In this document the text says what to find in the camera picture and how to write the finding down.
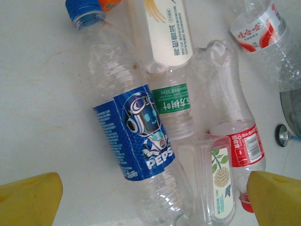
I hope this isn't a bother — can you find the grey mesh waste bin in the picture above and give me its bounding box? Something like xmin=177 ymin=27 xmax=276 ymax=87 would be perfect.
xmin=278 ymin=88 xmax=301 ymax=138

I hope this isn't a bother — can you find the clear bottle red white label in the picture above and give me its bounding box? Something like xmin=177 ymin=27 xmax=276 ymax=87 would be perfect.
xmin=229 ymin=0 xmax=301 ymax=92

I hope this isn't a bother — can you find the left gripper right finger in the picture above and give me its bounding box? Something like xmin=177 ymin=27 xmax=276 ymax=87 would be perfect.
xmin=246 ymin=170 xmax=301 ymax=226

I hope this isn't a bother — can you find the square clear bottle flower label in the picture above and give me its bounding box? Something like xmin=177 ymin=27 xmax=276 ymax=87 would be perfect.
xmin=177 ymin=134 xmax=237 ymax=226

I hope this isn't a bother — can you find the Pepsi bottle robot print label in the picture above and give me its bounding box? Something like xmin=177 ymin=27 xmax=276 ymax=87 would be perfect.
xmin=65 ymin=0 xmax=189 ymax=226

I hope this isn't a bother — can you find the clear bottle cream label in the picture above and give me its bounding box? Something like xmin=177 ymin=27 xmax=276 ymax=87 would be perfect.
xmin=128 ymin=0 xmax=196 ymax=141

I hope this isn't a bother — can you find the blue stethoscope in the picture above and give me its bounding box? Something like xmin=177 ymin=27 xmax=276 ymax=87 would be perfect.
xmin=274 ymin=123 xmax=301 ymax=148

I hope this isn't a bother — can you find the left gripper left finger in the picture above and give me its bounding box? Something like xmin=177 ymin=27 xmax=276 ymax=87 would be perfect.
xmin=0 ymin=172 xmax=63 ymax=226

